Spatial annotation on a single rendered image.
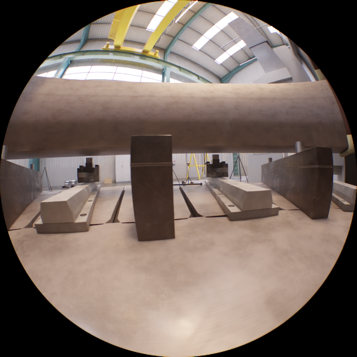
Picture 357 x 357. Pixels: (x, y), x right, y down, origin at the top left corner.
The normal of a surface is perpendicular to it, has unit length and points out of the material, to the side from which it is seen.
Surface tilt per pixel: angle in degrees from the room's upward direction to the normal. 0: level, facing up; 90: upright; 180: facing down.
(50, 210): 90
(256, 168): 90
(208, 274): 0
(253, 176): 90
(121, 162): 90
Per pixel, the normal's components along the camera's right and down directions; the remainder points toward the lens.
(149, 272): -0.03, -1.00
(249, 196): -0.16, 0.06
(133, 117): 0.33, 0.04
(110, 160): 0.53, 0.04
